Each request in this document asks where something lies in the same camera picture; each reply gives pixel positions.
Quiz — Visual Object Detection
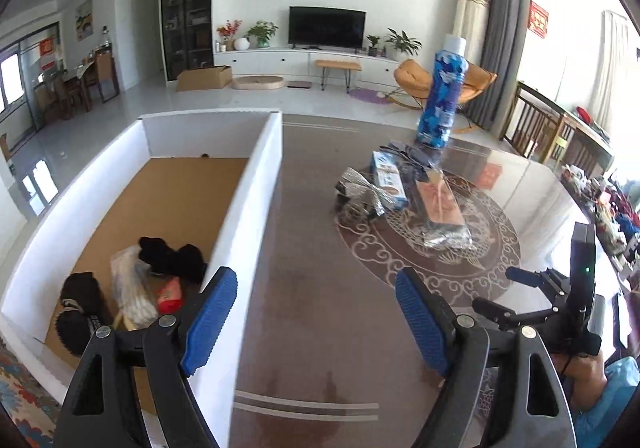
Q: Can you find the orange lounge chair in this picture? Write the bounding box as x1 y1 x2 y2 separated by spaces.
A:
394 59 498 110

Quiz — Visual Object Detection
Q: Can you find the green potted plant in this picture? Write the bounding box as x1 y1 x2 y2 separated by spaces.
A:
246 20 279 48
385 28 422 61

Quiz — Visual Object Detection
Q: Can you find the black odor bar box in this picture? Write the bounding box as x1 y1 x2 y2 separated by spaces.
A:
54 272 114 357

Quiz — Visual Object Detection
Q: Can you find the wooden dining chair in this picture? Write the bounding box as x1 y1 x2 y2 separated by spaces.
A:
502 82 575 168

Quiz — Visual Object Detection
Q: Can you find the phone case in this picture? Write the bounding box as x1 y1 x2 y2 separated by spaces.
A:
409 168 472 250

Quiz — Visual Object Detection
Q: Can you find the wall painting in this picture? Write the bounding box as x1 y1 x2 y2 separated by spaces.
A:
75 0 93 42

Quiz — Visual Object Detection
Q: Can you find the round cat scratcher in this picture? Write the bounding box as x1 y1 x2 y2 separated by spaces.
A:
232 75 286 90

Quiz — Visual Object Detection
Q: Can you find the green potted plant left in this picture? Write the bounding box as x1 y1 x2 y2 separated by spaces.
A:
246 20 279 48

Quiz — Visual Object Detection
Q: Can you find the blue camouflage bottle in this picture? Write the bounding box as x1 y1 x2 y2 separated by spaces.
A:
416 34 469 149

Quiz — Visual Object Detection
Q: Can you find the red candy wrapper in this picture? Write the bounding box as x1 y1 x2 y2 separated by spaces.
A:
156 277 184 315

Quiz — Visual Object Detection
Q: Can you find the black fluffy pompom hair tie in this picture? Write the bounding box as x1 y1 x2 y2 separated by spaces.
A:
136 236 208 285

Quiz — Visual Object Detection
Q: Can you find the blue white ointment box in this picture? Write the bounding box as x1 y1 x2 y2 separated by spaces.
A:
372 151 409 210

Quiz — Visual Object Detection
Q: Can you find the black television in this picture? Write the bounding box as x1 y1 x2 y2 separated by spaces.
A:
288 6 366 50

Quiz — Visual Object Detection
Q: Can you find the wooden bench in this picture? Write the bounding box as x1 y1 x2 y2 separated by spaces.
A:
314 59 362 94

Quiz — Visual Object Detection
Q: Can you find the person's right hand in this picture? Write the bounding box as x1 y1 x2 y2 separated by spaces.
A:
551 353 608 412

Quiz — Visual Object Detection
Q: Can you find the white cardboard sorting box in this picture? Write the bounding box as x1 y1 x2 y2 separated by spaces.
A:
1 110 282 447

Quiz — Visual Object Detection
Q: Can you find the red window decoration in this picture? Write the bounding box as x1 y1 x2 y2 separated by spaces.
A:
527 0 549 38

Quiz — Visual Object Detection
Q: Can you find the rhinestone bow hair clip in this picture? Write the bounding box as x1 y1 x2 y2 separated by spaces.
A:
335 168 398 222

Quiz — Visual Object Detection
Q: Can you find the red flower vase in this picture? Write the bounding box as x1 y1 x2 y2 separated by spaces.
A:
216 19 242 50

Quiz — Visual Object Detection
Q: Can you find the cotton swabs bag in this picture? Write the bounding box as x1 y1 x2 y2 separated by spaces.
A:
111 246 160 330

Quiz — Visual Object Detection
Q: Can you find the covered standing air conditioner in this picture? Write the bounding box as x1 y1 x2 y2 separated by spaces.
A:
452 0 491 66

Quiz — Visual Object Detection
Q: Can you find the brown cardboard box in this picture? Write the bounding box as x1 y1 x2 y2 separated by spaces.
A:
176 66 232 92

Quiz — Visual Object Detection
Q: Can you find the green potted plant right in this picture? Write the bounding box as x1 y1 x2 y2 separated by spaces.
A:
385 28 422 61

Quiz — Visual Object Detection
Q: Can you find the white tv cabinet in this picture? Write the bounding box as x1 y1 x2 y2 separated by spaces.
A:
214 47 400 88

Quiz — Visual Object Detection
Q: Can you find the floral patterned cushion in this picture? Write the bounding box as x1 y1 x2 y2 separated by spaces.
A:
1 341 61 447

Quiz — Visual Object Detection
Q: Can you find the grey curtain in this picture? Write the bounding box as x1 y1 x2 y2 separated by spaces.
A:
466 0 529 138

